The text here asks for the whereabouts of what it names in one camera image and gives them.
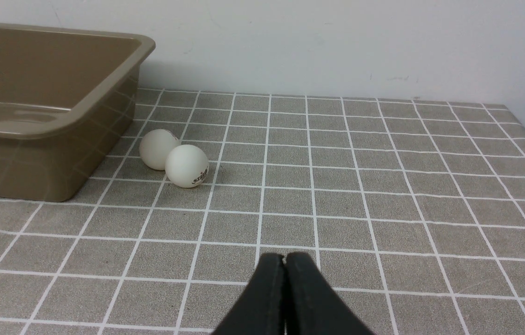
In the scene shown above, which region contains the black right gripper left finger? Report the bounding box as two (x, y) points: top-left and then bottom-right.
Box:
(212, 253), (286, 335)

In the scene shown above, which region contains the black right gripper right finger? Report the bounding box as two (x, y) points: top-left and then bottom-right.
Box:
(285, 252), (373, 335)

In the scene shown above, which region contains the white ping-pong ball with logo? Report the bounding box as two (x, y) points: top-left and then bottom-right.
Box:
(165, 144), (209, 188)

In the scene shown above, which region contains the plain white ping-pong ball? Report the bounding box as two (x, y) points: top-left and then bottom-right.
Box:
(139, 129), (181, 170)

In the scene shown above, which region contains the grey checkered tablecloth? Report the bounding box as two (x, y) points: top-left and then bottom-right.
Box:
(0, 89), (525, 335)

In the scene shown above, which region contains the olive brown plastic bin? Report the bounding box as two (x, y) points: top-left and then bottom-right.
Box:
(0, 23), (156, 202)

